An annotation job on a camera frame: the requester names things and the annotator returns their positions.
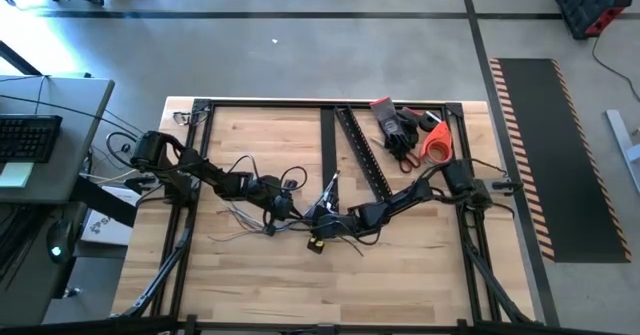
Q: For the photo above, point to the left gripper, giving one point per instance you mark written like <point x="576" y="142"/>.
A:
<point x="275" y="197"/>

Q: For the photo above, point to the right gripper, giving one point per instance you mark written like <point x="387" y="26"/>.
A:
<point x="337" y="226"/>

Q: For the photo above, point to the black raceway lid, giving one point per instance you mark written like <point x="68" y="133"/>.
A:
<point x="328" y="145"/>

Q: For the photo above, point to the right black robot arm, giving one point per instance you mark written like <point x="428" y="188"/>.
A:
<point x="410" y="195"/>

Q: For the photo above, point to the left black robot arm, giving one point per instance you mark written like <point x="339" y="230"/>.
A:
<point x="210" y="172"/>

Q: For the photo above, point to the black glove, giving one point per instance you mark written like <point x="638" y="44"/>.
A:
<point x="405" y="135"/>

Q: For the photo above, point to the grey glove with red cuff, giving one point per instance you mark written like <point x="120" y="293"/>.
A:
<point x="387" y="117"/>

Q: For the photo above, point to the black tape roll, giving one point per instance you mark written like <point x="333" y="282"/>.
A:
<point x="422" y="125"/>

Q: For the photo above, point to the white printed box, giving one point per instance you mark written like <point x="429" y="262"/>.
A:
<point x="105" y="230"/>

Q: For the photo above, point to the black computer mouse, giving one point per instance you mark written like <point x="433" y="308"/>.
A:
<point x="60" y="240"/>

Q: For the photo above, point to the grey desk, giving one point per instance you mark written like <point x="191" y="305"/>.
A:
<point x="60" y="140"/>

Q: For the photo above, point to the black hazard-striped floor mat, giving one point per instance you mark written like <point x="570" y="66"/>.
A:
<point x="565" y="160"/>

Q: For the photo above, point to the black keyboard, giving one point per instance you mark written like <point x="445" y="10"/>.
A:
<point x="27" y="137"/>

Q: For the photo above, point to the pale green notepad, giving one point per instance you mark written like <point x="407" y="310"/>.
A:
<point x="15" y="175"/>

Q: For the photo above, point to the grey metal beam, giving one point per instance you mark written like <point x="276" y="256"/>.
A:
<point x="622" y="140"/>

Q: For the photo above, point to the red and black tool case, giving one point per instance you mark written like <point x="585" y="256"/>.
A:
<point x="590" y="2"/>

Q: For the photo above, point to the black aluminium table frame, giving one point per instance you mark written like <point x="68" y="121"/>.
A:
<point x="275" y="103"/>

